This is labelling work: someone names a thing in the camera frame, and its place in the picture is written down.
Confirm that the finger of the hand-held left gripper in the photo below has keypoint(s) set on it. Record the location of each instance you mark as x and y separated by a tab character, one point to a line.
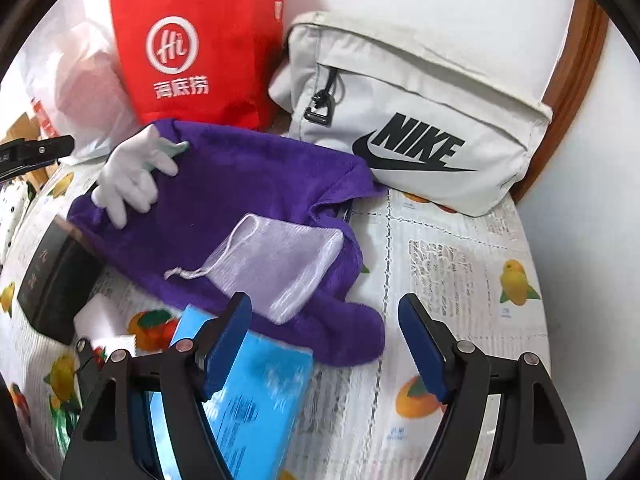
35	150

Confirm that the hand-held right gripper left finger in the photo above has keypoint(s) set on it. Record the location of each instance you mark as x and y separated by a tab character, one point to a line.
230	345

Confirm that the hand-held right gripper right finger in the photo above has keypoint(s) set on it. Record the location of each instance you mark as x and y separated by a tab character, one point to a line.
422	352

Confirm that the blue tissue pack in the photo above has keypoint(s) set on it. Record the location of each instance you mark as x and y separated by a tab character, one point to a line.
260	385

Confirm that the wooden chair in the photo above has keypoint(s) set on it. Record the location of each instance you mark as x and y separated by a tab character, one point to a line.
25	125

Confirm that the polka-dot cloth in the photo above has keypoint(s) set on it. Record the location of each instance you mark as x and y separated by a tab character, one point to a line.
12	210

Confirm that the white glove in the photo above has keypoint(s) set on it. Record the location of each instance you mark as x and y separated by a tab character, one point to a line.
130	170

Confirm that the white plastic bag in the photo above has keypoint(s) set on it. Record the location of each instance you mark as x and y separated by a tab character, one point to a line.
85	60

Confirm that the black rectangular box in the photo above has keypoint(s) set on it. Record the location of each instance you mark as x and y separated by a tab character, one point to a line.
55	280

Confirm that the purple towel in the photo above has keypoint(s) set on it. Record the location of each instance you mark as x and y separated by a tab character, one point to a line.
250	185

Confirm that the red paper bag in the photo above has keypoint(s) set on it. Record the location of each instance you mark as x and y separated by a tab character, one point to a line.
200	10

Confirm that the grey waist bag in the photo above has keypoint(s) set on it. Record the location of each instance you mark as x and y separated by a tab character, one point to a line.
425	85

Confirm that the brown wooden frame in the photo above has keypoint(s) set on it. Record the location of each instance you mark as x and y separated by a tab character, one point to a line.
575	85

